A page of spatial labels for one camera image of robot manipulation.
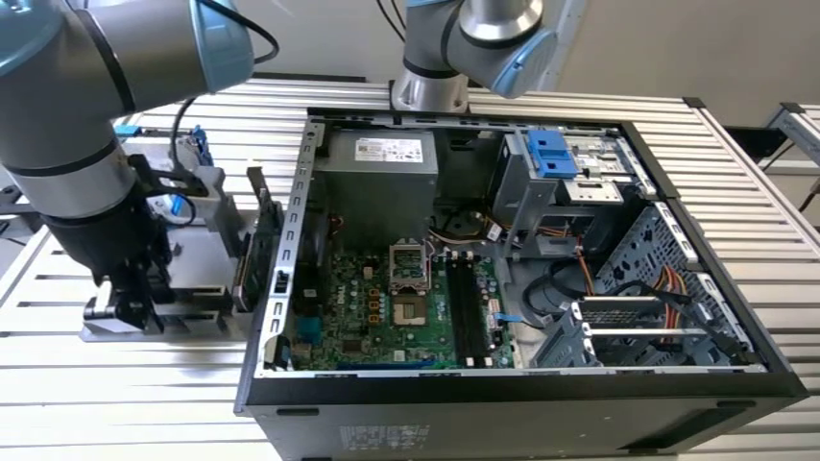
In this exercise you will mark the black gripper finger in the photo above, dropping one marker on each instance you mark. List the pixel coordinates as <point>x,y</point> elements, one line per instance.
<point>131,314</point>

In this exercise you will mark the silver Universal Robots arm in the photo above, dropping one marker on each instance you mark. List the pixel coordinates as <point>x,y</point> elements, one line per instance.
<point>64,96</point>

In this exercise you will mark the black RAM slot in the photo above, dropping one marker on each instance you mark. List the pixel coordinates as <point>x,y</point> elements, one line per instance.
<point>463,309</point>
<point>455,309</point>
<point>472,309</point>
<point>480,309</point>

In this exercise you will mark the grey parts rack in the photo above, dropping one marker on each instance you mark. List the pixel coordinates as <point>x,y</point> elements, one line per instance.
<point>199,249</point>

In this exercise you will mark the green graphics card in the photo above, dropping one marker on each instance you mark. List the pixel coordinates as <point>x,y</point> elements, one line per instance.
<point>263,249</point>

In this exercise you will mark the blue disk carrier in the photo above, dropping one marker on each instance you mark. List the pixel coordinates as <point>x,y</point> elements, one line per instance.
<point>204,144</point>

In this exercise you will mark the green motherboard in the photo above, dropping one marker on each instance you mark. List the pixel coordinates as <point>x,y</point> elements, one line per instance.
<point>359,283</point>

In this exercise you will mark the blue expansion slot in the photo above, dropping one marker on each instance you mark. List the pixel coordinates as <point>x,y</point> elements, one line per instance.
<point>384,366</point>

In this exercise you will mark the grey power supply unit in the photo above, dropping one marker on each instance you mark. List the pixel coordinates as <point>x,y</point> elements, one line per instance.
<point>377,192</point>

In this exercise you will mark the CPU socket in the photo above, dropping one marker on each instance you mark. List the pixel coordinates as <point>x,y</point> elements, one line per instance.
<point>409,312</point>

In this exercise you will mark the black yellow edge bar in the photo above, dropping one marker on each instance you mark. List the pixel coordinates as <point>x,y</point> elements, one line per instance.
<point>307,77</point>

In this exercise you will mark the black open PC case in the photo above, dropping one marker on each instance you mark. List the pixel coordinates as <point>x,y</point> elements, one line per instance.
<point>448,413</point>

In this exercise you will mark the round black speaker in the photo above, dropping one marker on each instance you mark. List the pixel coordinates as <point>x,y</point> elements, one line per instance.
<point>461,225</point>

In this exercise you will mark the grey metal drive cage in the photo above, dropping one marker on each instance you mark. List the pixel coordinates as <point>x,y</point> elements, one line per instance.
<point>532,206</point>

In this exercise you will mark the blue plastic drive latch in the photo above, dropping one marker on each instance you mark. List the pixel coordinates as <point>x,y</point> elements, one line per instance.
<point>553,165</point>
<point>545,141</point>

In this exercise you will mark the perforated grey disk cage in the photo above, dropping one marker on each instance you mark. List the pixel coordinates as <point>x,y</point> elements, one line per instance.
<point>640,249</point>

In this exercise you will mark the metal slat side table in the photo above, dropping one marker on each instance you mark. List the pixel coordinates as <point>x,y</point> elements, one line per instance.
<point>795,120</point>

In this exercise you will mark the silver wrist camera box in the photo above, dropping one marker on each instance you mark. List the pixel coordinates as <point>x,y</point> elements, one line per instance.
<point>168,209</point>

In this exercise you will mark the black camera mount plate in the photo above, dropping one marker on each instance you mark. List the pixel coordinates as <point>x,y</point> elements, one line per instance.
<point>173,180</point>

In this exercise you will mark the grey disk bay bracket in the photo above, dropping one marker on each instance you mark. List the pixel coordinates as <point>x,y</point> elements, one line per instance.
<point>615,312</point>

